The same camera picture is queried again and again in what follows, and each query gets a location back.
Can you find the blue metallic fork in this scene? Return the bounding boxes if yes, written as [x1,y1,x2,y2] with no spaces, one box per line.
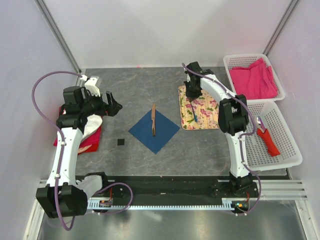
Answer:
[189,100,198,123]

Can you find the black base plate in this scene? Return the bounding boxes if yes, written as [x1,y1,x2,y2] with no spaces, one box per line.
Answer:
[102,175,259,207]

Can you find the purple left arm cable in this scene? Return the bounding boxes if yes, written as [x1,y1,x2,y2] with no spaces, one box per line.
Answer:
[32,71,87,231]

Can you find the white cloth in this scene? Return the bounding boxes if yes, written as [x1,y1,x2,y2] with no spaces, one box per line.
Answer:
[81,114,103,142]

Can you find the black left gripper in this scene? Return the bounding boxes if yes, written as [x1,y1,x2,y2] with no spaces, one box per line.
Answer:
[80,89,122,117]

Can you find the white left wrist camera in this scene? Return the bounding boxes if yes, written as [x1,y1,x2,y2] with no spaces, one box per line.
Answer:
[80,74,102,97]

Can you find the lower white plastic basket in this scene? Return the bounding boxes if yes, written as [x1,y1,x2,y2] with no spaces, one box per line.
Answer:
[245,100,303,171]

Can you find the red folded cloth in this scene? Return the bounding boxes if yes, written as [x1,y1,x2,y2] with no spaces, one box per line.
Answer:
[52,106,103,156]

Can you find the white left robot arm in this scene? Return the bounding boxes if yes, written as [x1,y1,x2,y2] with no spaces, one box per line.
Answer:
[36,86,123,219]

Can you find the blue paper napkin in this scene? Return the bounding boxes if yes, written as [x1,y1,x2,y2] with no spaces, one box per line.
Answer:
[128,110,180,154]

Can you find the pink cloth napkins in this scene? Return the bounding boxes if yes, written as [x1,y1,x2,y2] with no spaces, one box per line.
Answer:
[229,58,278,100]

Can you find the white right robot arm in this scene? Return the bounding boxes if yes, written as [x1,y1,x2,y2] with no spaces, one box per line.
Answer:
[182,61,253,197]

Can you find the slotted cable duct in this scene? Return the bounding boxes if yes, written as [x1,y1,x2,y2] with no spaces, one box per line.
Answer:
[87,198,249,211]

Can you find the small black square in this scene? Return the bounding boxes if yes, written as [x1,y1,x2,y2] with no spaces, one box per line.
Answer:
[117,138,125,146]

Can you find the floral placemat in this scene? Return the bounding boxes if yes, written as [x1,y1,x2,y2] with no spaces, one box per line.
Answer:
[178,85,219,130]

